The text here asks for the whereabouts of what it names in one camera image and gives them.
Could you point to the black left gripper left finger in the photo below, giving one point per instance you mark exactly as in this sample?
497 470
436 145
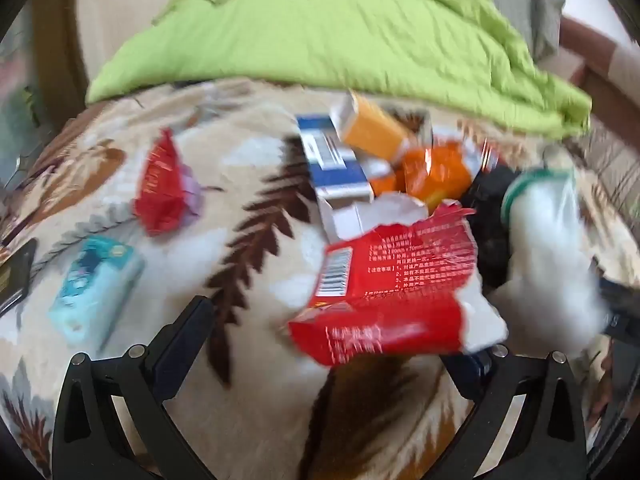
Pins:
88 439

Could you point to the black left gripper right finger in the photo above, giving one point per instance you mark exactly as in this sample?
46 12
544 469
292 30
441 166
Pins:
525 422

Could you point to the white plastic bottle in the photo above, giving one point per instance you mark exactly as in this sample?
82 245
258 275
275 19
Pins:
551 299

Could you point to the black plastic bag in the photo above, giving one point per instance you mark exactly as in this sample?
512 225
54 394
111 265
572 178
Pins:
485 196

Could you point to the red torn paper box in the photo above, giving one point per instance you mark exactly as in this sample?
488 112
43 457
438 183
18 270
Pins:
400 290

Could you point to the orange foil snack wrapper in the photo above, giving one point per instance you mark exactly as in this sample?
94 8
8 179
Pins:
444 171

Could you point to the red purple candy wrapper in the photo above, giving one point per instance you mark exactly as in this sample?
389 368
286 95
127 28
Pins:
168 196

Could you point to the blue white medicine box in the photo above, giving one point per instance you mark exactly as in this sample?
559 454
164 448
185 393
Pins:
347 205

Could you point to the orange ointment box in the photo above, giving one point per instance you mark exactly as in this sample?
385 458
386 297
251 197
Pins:
363 125

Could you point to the light blue tissue pack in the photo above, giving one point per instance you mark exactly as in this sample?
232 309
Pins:
94 291

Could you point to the black smartphone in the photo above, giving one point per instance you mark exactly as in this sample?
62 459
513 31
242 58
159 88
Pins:
15 276

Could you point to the brown padded headboard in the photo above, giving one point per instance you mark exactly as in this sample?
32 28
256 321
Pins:
605 69

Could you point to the leaf pattern fleece blanket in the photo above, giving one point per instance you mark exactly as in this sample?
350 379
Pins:
252 407

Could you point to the grey quilted pillow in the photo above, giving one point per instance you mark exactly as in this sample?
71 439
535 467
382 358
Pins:
538 21

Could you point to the green quilt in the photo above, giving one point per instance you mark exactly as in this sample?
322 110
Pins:
463 54

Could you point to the wooden glass door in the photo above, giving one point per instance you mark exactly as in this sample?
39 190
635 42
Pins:
43 80

